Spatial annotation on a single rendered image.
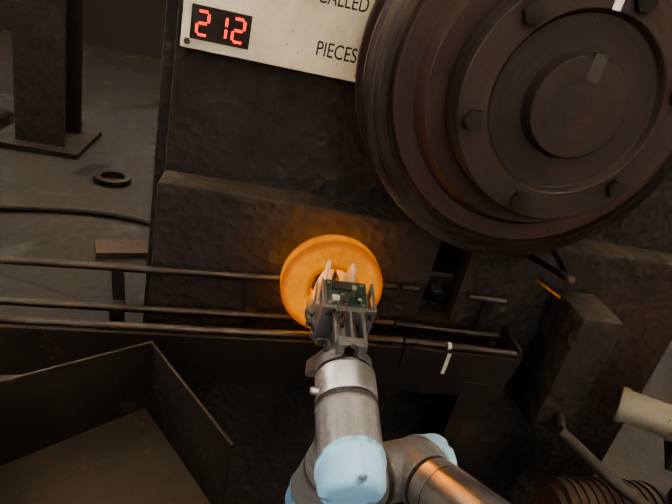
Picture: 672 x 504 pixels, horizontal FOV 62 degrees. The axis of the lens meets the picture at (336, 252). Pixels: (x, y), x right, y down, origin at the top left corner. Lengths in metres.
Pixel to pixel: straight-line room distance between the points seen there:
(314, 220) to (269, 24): 0.29
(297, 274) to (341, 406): 0.26
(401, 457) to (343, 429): 0.15
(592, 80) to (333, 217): 0.41
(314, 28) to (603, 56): 0.37
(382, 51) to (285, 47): 0.18
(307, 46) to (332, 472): 0.56
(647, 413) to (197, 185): 0.79
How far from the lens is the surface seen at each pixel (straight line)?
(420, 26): 0.70
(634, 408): 1.04
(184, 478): 0.76
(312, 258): 0.82
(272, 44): 0.83
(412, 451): 0.75
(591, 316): 0.98
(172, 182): 0.86
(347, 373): 0.66
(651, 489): 1.17
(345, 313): 0.70
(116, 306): 0.93
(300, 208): 0.86
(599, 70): 0.70
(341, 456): 0.61
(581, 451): 1.05
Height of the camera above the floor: 1.18
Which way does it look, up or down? 25 degrees down
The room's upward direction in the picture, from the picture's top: 14 degrees clockwise
